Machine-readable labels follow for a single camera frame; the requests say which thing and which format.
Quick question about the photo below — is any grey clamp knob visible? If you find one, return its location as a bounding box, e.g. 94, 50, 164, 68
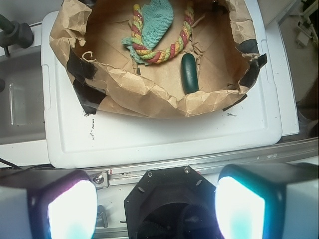
0, 15, 34, 57

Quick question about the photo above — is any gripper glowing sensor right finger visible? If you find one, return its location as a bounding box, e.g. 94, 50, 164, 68
215, 163, 319, 239

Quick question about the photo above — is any black octagonal mount plate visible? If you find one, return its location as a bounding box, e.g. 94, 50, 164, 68
124, 166, 223, 239

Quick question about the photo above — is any crumpled brown paper bag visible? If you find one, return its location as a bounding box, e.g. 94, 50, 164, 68
49, 0, 267, 119

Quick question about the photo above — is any aluminium extrusion rail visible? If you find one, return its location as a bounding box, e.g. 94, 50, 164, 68
85, 137, 319, 188

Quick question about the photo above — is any white plastic tray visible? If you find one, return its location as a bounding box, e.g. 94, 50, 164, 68
41, 12, 282, 168

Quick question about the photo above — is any multicolour braided rope toy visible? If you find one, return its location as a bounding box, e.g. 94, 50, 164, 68
130, 0, 195, 64

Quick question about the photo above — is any dark green plastic pickle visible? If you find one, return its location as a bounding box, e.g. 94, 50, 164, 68
181, 53, 199, 95

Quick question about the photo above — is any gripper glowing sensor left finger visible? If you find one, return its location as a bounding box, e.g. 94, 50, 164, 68
0, 169, 98, 239

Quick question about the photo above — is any teal knitted cloth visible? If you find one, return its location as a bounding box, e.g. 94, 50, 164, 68
121, 0, 174, 65

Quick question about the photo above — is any clear plastic container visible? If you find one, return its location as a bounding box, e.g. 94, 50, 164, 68
0, 82, 46, 127

